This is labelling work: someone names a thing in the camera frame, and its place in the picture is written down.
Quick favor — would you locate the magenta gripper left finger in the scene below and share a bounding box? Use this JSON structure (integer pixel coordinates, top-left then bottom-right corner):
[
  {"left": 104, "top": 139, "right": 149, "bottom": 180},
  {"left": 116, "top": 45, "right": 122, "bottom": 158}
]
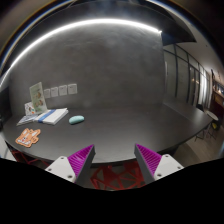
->
[{"left": 46, "top": 145, "right": 95, "bottom": 183}]

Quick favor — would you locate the curved led light strip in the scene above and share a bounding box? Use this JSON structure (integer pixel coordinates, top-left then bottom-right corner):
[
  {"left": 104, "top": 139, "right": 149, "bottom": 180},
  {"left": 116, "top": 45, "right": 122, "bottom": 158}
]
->
[{"left": 0, "top": 18, "right": 162, "bottom": 89}]

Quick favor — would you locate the glass partition wall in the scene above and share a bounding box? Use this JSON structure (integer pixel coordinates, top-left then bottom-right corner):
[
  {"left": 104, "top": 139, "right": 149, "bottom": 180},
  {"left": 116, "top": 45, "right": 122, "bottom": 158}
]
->
[{"left": 164, "top": 44, "right": 211, "bottom": 108}]

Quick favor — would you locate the white wall socket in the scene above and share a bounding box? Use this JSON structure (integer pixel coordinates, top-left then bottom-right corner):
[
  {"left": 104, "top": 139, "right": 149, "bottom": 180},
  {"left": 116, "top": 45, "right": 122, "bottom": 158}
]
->
[
  {"left": 68, "top": 84, "right": 77, "bottom": 95},
  {"left": 59, "top": 85, "right": 68, "bottom": 96},
  {"left": 44, "top": 89, "right": 50, "bottom": 98},
  {"left": 51, "top": 87, "right": 58, "bottom": 97}
]

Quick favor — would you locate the teal computer mouse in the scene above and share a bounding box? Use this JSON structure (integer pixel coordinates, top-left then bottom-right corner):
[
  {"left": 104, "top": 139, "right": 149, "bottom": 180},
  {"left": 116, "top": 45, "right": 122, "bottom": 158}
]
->
[{"left": 69, "top": 115, "right": 85, "bottom": 125}]

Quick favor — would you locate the green standing menu card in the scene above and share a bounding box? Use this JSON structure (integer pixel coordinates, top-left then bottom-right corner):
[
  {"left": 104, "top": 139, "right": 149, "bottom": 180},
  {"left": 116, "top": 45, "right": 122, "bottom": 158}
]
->
[{"left": 29, "top": 82, "right": 47, "bottom": 114}]

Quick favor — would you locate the flat grey brochure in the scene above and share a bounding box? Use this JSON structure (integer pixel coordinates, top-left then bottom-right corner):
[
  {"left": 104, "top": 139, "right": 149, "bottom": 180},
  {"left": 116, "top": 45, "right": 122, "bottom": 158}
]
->
[{"left": 17, "top": 114, "right": 37, "bottom": 126}]

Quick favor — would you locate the round white side table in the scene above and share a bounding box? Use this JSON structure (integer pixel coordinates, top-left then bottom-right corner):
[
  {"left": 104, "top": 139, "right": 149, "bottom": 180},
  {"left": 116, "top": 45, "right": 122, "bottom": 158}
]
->
[{"left": 206, "top": 111, "right": 219, "bottom": 121}]

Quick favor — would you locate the red geometric table base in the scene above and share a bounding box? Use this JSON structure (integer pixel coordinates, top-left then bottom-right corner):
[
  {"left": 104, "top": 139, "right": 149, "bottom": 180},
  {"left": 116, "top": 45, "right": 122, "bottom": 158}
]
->
[{"left": 90, "top": 161, "right": 145, "bottom": 191}]

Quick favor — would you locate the small white standing card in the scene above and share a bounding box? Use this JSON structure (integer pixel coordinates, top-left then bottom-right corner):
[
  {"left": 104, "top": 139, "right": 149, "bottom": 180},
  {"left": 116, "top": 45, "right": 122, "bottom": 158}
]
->
[{"left": 24, "top": 102, "right": 35, "bottom": 115}]

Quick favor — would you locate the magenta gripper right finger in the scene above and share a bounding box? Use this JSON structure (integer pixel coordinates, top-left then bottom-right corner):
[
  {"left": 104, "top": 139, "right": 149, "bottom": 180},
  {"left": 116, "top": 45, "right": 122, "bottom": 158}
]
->
[{"left": 134, "top": 144, "right": 183, "bottom": 184}]

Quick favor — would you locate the orange corgi mouse pad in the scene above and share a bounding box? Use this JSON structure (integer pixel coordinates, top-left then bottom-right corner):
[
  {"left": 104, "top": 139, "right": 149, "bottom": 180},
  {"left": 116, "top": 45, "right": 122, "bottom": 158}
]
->
[{"left": 15, "top": 128, "right": 41, "bottom": 148}]

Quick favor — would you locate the white book with blue stripe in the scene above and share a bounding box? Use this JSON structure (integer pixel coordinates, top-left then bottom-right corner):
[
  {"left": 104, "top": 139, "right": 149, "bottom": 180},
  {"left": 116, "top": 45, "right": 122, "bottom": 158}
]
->
[{"left": 36, "top": 108, "right": 68, "bottom": 125}]

